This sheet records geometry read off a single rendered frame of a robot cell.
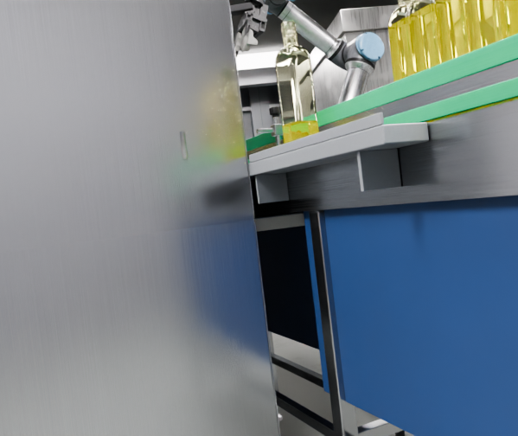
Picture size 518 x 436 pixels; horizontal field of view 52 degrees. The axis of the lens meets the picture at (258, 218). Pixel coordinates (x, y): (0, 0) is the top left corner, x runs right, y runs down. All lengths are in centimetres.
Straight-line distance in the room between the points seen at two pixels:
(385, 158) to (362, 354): 43
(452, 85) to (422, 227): 23
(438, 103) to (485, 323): 34
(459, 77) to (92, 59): 71
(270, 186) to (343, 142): 37
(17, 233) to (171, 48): 50
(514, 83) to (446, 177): 16
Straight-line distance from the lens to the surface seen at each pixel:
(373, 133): 84
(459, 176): 84
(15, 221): 111
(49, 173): 112
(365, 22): 468
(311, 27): 227
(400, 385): 108
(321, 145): 96
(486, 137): 81
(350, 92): 212
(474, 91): 85
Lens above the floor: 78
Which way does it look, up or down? 1 degrees down
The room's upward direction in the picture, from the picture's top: 7 degrees counter-clockwise
